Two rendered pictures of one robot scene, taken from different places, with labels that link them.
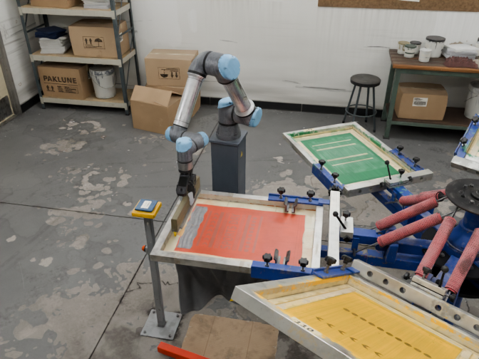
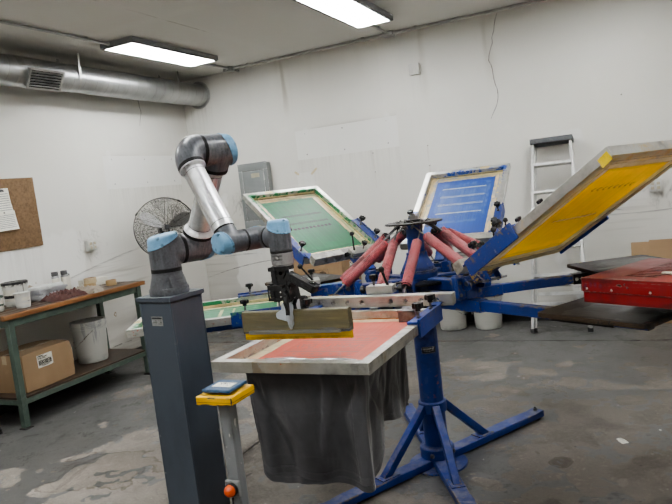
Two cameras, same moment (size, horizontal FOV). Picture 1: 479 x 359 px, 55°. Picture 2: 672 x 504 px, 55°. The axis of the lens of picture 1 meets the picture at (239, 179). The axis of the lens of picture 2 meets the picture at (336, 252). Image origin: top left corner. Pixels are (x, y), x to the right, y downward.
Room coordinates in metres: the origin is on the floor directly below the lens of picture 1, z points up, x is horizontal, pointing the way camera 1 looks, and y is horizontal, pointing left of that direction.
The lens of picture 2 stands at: (1.23, 2.29, 1.53)
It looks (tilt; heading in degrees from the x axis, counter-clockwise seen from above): 6 degrees down; 285
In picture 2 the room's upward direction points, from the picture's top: 7 degrees counter-clockwise
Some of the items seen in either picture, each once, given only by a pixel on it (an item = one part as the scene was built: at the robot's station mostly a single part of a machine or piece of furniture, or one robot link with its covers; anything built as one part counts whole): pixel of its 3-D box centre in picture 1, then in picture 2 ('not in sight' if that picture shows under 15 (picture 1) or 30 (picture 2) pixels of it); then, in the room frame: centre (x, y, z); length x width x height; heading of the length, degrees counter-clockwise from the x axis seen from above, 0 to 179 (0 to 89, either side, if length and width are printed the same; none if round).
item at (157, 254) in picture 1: (243, 229); (336, 337); (1.87, -0.02, 0.97); 0.79 x 0.58 x 0.04; 79
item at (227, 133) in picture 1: (228, 127); (168, 280); (2.49, 0.07, 1.25); 0.15 x 0.15 x 0.10
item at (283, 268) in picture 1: (284, 272); (425, 319); (1.55, -0.20, 0.98); 0.30 x 0.05 x 0.07; 79
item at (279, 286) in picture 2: (187, 177); (283, 283); (1.95, 0.26, 1.23); 0.09 x 0.08 x 0.12; 169
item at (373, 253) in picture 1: (327, 252); not in sight; (1.79, -0.45, 0.89); 1.24 x 0.06 x 0.06; 79
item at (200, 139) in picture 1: (194, 141); (257, 237); (2.04, 0.22, 1.39); 0.11 x 0.11 x 0.08; 57
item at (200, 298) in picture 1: (224, 290); (389, 403); (1.68, 0.07, 0.74); 0.46 x 0.04 x 0.42; 79
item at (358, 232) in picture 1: (357, 235); not in sight; (1.77, -0.57, 1.02); 0.17 x 0.06 x 0.05; 79
